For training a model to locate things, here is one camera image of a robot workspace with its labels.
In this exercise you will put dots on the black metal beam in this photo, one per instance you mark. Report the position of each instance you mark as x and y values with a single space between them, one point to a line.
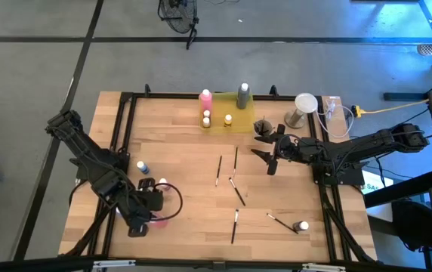
401 189
405 96

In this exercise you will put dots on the thin dark paintbrush silver ferrule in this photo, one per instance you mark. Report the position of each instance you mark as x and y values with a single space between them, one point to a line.
282 223

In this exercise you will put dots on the small brown paint bottle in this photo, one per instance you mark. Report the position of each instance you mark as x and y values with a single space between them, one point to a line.
301 226

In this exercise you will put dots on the beige plastic cup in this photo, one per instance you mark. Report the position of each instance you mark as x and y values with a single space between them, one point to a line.
256 127

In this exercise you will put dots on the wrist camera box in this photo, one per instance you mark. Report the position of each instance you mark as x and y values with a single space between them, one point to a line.
297 149
155 200

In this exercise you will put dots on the small yellow paint bottle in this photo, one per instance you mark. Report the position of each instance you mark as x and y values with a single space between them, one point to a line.
228 120

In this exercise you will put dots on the thin black liner paintbrush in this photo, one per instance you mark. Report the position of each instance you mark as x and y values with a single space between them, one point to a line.
269 130

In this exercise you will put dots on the angled bristle paintbrush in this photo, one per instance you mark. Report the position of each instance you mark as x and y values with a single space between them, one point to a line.
237 192

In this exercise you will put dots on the small pink paint bottle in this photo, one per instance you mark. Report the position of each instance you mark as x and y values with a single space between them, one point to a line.
164 181

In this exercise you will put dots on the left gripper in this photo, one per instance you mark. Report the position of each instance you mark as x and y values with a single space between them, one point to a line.
138 230

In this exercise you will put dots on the small red paint bottle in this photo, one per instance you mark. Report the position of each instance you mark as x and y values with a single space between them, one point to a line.
206 113

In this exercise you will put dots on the white dome table lamp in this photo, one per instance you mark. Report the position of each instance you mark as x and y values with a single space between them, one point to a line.
306 102

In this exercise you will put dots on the black table frame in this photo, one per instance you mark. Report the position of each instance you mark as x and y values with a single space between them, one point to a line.
163 96

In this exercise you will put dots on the small ochre paint bottle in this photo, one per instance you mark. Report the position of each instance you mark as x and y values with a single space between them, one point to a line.
206 122

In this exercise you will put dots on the yellow translucent plastic bin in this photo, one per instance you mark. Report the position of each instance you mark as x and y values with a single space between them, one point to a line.
240 121

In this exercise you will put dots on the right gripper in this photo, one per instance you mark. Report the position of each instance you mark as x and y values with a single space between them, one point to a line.
272 166

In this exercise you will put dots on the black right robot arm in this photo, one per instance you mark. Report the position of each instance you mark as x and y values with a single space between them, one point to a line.
352 145

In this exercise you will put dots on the green white sign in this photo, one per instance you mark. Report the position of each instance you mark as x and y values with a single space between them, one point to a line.
374 187

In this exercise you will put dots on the black office chair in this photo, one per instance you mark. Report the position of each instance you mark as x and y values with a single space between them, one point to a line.
412 223

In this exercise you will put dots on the large pink paint bottle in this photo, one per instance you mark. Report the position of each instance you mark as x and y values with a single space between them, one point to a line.
205 100

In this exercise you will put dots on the silver frame bracket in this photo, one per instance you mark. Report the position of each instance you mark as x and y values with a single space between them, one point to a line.
114 263
323 267

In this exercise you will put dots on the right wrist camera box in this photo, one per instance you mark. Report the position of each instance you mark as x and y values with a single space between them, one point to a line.
297 149

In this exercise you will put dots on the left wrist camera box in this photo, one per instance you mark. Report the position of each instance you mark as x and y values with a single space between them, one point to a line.
155 200

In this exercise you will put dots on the large grey paint bottle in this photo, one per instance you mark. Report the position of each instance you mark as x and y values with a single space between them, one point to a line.
243 96

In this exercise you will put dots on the large red paint bottle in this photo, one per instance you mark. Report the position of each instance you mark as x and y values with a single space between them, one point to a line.
160 223

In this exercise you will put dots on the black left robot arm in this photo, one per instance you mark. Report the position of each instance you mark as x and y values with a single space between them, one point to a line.
95 162

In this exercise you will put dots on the black floor fan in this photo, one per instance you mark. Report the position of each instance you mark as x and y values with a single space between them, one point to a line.
180 15

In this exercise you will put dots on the small blue paint bottle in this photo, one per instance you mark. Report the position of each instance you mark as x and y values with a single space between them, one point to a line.
143 167

